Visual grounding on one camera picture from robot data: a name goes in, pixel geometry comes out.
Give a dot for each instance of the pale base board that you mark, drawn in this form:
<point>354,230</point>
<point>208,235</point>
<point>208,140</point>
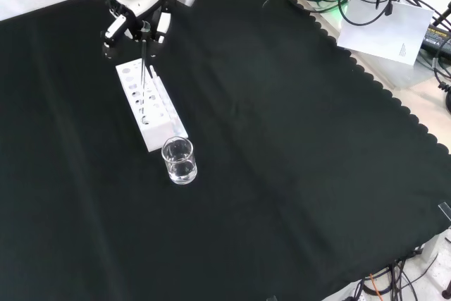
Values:
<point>398,73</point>

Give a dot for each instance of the black bench cloth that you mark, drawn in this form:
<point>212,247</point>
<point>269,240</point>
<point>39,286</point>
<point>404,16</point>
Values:
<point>282,139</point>

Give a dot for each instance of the black power adapter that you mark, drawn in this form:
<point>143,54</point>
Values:
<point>438,38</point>

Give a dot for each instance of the clear glass rod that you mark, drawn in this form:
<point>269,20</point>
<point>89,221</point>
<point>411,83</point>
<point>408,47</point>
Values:
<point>143,68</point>

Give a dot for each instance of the clear tape piece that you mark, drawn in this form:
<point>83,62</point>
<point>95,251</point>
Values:
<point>445,211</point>

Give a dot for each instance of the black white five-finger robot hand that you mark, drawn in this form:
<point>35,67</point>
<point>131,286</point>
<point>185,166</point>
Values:
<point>141,6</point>

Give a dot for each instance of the small clear glass beaker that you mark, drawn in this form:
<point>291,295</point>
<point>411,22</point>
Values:
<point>179,167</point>

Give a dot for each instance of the white paper sheet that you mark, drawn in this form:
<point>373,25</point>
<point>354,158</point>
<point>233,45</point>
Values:
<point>384,29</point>

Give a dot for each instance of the white test tube rack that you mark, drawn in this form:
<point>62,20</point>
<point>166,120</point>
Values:
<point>155,132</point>

